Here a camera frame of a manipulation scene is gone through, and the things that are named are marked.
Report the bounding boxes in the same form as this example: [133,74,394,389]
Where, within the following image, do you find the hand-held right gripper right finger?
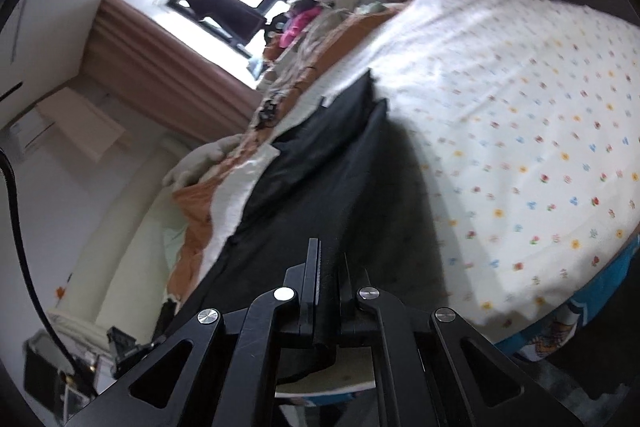
[339,252,583,427]

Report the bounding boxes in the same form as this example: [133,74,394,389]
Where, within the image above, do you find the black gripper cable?
[0,147,98,400]

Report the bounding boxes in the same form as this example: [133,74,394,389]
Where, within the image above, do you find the long dark hanging coat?
[170,0,268,45]

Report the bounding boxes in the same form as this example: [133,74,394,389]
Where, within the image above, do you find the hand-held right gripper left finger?
[65,237,323,427]

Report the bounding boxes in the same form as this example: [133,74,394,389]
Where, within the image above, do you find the large black jacket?
[160,69,396,383]

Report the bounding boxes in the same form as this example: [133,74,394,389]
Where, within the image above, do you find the beige hanging cloth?
[35,87,128,162]

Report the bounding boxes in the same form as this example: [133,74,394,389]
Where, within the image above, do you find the cream headboard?
[50,132,201,328]

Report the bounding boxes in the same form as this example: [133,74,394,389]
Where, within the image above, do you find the pale green pillow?
[160,227,188,268]

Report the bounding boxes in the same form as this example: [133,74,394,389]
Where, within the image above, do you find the grey plush toy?
[162,133,243,188]

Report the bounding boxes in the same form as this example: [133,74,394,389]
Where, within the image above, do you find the brown plush toy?
[263,34,288,62]

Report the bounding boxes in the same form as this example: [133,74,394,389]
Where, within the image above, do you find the pink cloth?
[280,7,323,48]

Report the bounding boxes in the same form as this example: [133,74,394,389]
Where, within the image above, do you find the bed with floral sheet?
[210,0,640,348]

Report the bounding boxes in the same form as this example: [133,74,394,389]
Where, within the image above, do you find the black cable bundle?
[255,97,281,128]

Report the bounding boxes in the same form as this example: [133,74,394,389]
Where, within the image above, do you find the black plush toy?
[265,14,293,42]

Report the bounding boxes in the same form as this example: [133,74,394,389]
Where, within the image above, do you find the orange duvet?
[167,9,401,303]

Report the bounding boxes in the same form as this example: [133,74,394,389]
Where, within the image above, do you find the beige blanket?
[270,22,351,98]

